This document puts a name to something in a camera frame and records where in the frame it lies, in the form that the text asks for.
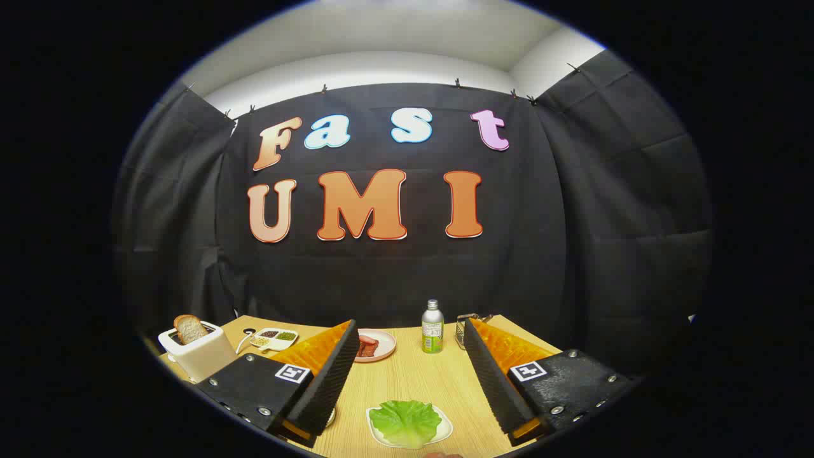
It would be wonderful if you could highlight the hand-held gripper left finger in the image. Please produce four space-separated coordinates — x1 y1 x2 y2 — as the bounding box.
196 319 361 448

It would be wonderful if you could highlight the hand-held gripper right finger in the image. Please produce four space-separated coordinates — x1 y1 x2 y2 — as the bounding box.
463 317 637 447

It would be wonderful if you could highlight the green lettuce leaf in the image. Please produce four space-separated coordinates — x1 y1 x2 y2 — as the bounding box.
369 399 443 450

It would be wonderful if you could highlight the oval white bread slice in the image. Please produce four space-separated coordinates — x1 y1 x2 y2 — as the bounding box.
174 314 208 345

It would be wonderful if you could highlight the white divided dish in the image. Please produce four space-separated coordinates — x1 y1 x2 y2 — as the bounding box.
249 328 299 352

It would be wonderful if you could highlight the pink plate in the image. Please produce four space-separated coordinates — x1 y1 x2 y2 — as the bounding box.
355 328 397 363

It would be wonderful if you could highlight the white square plate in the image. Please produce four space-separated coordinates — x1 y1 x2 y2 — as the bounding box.
366 404 454 448

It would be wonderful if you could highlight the green and silver bottle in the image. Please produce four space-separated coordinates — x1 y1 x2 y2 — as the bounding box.
421 299 445 354

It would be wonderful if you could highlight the white toaster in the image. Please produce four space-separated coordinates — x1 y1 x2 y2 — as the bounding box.
158 321 237 384

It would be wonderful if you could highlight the row of black cloth clips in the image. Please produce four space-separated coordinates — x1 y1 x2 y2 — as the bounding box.
184 62 581 118

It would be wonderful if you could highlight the metal wire basket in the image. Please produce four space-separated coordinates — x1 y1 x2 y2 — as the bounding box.
455 313 493 350

